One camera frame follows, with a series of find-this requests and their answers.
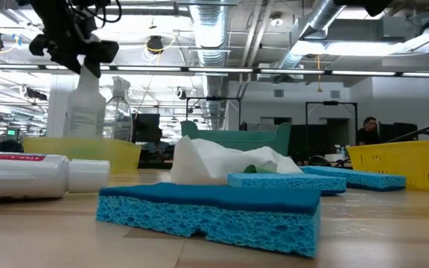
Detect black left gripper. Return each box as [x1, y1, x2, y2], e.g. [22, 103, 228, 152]
[28, 22, 121, 80]

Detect white spray bottle blue trigger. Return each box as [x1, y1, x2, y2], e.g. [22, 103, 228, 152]
[63, 63, 107, 141]

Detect clear spray bottle white trigger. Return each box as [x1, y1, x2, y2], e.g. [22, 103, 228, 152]
[102, 76, 134, 143]

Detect small white labelled bottle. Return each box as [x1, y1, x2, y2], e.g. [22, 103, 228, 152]
[0, 150, 111, 200]

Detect sponges and cloths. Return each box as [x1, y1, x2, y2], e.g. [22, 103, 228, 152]
[169, 135, 305, 186]

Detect blue sponge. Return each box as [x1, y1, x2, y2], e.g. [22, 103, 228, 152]
[226, 171, 348, 197]
[298, 165, 407, 193]
[95, 182, 322, 259]

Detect green cloth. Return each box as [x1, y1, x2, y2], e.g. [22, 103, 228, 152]
[242, 164, 279, 175]

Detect black monitor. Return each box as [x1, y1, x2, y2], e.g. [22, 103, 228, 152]
[378, 121, 419, 143]
[131, 112, 162, 144]

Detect yellow translucent plastic tray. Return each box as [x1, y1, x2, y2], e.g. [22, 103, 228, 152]
[22, 136, 143, 174]

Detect black light bar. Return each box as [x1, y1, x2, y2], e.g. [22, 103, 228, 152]
[0, 63, 429, 78]

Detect teal plastic bin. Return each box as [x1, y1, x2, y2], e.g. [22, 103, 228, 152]
[179, 119, 293, 157]

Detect person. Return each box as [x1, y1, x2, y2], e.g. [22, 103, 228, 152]
[355, 115, 382, 147]

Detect yellow slotted plastic basket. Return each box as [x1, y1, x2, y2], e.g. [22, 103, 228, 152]
[346, 140, 429, 192]

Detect black background rig frame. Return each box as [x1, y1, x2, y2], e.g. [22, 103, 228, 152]
[305, 100, 359, 157]
[185, 95, 243, 131]

